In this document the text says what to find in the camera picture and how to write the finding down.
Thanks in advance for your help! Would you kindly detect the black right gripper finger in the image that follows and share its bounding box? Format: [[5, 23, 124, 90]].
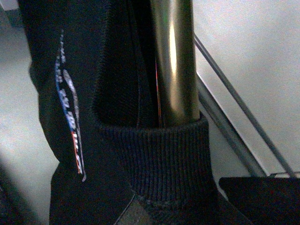
[[219, 177, 300, 225]]

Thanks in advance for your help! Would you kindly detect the gold metal clothes hanger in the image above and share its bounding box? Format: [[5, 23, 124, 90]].
[[150, 0, 200, 128]]

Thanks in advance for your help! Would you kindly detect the black t-shirt with logo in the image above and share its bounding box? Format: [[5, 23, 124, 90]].
[[18, 0, 249, 225]]

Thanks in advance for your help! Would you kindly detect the grey front rack rail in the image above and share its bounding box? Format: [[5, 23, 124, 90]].
[[196, 75, 268, 177]]

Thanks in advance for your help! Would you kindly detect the grey rack rail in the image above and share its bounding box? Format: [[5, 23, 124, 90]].
[[196, 75, 268, 177], [194, 34, 297, 178]]

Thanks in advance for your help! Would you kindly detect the grey rear rack rail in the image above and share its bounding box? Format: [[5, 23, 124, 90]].
[[194, 34, 297, 178]]

